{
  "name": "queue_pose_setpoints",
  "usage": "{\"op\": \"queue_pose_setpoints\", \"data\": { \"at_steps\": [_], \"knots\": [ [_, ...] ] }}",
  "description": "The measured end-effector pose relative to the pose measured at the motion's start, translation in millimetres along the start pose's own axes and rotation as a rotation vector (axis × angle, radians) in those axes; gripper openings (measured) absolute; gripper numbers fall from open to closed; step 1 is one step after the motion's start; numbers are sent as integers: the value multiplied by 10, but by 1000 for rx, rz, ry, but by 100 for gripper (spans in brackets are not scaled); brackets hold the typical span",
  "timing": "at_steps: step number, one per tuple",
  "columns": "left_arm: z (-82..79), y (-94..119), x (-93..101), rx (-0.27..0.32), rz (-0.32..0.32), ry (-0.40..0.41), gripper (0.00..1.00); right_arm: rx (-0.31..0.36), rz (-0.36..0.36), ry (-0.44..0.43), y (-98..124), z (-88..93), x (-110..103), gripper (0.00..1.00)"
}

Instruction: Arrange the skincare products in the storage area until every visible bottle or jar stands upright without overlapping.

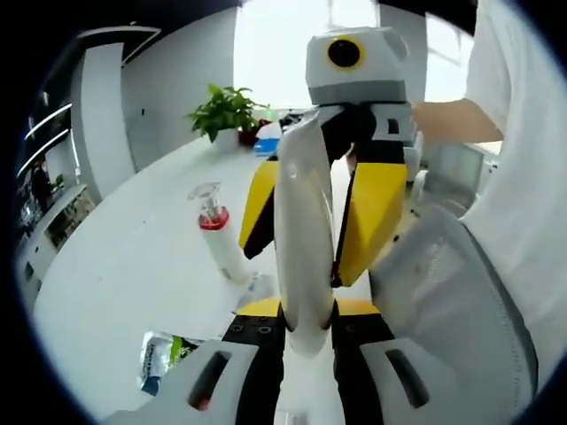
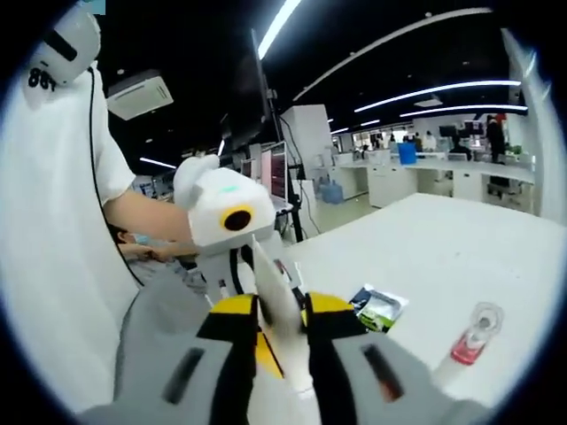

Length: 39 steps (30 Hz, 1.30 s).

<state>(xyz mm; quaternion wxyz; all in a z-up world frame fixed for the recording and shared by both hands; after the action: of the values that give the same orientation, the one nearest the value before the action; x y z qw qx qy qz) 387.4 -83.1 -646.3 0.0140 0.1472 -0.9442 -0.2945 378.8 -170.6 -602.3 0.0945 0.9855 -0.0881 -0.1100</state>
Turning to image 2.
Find long ceiling light strip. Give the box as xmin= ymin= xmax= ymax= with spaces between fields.
xmin=258 ymin=0 xmax=303 ymax=59

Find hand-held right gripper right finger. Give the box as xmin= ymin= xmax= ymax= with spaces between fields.
xmin=302 ymin=290 xmax=488 ymax=425

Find monitor with pink screen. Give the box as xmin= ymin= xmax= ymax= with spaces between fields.
xmin=260 ymin=140 xmax=290 ymax=210

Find green and dark sachet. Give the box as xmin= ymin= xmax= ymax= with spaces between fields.
xmin=348 ymin=282 xmax=409 ymax=334

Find red collar skincare pump bottle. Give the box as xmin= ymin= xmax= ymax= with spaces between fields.
xmin=431 ymin=301 xmax=507 ymax=391

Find ceiling air conditioner unit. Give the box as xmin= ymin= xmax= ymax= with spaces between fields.
xmin=105 ymin=68 xmax=175 ymax=121

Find white skincare tube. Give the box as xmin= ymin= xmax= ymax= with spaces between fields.
xmin=251 ymin=236 xmax=321 ymax=425

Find white office counter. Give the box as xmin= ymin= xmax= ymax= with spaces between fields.
xmin=330 ymin=151 xmax=538 ymax=217

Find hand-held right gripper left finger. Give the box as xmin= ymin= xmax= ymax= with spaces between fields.
xmin=77 ymin=294 xmax=262 ymax=425

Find blue plastic bin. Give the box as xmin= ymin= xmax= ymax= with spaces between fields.
xmin=397 ymin=142 xmax=418 ymax=166

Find black tripod stand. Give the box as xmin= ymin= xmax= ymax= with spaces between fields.
xmin=265 ymin=88 xmax=307 ymax=243

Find black device cable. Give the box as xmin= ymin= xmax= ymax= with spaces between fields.
xmin=87 ymin=65 xmax=145 ymax=287

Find large dark hanging screen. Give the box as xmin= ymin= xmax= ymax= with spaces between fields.
xmin=221 ymin=28 xmax=272 ymax=152

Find blue water jugs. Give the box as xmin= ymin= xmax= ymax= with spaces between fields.
xmin=317 ymin=178 xmax=346 ymax=205

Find white chest device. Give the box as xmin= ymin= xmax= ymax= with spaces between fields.
xmin=24 ymin=8 xmax=102 ymax=97

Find person's grey trousers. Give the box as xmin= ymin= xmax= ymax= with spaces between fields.
xmin=113 ymin=260 xmax=214 ymax=400

